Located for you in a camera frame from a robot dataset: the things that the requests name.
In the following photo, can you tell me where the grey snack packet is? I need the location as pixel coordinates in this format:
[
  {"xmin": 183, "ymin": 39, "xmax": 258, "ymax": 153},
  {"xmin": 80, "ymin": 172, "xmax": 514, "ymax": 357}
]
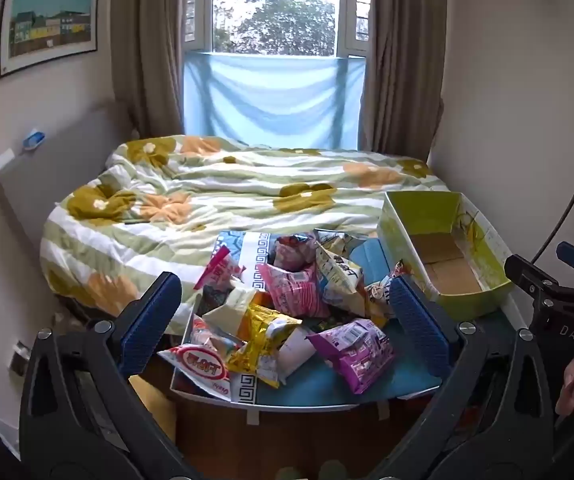
[{"xmin": 313, "ymin": 229, "xmax": 368, "ymax": 256}]

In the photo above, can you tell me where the light blue window cloth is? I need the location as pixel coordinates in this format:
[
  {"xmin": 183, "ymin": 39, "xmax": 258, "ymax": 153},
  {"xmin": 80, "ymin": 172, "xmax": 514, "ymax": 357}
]
[{"xmin": 183, "ymin": 51, "xmax": 366, "ymax": 150}]

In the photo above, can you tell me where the dark colourful snack packet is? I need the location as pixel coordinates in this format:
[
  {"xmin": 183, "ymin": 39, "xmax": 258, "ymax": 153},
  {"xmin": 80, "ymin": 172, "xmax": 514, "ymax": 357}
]
[{"xmin": 199, "ymin": 285, "xmax": 228, "ymax": 313}]

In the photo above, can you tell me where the window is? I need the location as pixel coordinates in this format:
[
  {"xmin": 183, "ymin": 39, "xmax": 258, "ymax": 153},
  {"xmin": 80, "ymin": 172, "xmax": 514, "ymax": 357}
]
[{"xmin": 182, "ymin": 0, "xmax": 372, "ymax": 58}]

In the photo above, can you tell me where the pink striped snack packet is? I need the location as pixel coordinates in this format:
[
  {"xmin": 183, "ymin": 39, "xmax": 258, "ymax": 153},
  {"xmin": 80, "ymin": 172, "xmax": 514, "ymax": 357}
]
[{"xmin": 257, "ymin": 262, "xmax": 330, "ymax": 318}]

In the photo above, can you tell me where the green cardboard box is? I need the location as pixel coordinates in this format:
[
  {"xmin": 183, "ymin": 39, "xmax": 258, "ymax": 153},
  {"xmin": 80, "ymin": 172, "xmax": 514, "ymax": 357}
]
[{"xmin": 377, "ymin": 191, "xmax": 514, "ymax": 318}]

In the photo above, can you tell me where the red label white snack packet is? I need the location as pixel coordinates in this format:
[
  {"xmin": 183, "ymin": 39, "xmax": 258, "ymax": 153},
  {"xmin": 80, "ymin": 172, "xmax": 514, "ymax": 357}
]
[{"xmin": 157, "ymin": 315, "xmax": 248, "ymax": 403}]

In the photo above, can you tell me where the white blue dotted snack packet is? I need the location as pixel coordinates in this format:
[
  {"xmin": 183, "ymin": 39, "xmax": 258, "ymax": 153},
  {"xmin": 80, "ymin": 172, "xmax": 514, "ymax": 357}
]
[{"xmin": 314, "ymin": 242, "xmax": 365, "ymax": 306}]

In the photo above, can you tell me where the cream snack packet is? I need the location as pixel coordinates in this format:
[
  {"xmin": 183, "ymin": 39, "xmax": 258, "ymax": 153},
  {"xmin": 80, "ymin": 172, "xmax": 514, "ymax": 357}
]
[{"xmin": 202, "ymin": 280, "xmax": 258, "ymax": 333}]

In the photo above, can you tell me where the flower print striped blanket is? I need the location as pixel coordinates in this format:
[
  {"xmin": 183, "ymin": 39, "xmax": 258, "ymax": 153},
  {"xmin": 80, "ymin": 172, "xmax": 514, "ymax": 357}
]
[{"xmin": 39, "ymin": 135, "xmax": 450, "ymax": 321}]

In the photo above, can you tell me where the purple snack packet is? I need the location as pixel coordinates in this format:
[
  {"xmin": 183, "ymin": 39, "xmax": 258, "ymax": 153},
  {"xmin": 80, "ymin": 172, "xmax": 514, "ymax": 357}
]
[{"xmin": 307, "ymin": 319, "xmax": 398, "ymax": 395}]

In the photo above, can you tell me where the brown curtain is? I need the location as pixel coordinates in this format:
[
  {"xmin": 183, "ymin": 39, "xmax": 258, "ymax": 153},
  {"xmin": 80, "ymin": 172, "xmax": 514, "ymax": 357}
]
[
  {"xmin": 112, "ymin": 0, "xmax": 190, "ymax": 138},
  {"xmin": 359, "ymin": 0, "xmax": 448, "ymax": 153}
]

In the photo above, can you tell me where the framed wall picture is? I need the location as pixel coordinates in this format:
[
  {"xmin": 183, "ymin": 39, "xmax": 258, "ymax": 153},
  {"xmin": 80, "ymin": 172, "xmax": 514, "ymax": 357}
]
[{"xmin": 0, "ymin": 0, "xmax": 100, "ymax": 80}]

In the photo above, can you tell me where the grey bed headboard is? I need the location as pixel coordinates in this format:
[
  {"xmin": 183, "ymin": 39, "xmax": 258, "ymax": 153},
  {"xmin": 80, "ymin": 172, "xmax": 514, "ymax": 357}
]
[{"xmin": 0, "ymin": 100, "xmax": 132, "ymax": 321}]

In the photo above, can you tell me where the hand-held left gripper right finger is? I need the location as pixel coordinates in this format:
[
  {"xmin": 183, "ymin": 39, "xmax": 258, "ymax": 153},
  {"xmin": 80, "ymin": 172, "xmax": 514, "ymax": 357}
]
[{"xmin": 367, "ymin": 274, "xmax": 568, "ymax": 480}]

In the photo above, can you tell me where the yellow snack packet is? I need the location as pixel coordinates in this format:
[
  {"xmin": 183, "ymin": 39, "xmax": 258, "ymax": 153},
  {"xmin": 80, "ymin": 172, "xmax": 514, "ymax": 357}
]
[{"xmin": 227, "ymin": 302, "xmax": 304, "ymax": 388}]

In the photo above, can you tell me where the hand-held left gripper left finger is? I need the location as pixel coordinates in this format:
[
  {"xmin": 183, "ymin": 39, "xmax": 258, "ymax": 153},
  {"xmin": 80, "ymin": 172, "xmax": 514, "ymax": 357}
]
[{"xmin": 18, "ymin": 271, "xmax": 202, "ymax": 480}]

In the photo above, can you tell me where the red pink lettered snack packet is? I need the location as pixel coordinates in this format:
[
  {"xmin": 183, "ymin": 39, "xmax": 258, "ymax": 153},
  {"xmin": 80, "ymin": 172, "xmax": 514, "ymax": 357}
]
[{"xmin": 193, "ymin": 246, "xmax": 246, "ymax": 291}]

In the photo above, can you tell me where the plain white snack packet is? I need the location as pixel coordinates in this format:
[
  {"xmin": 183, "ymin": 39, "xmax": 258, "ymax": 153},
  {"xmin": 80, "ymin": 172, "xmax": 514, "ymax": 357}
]
[{"xmin": 277, "ymin": 327, "xmax": 318, "ymax": 376}]

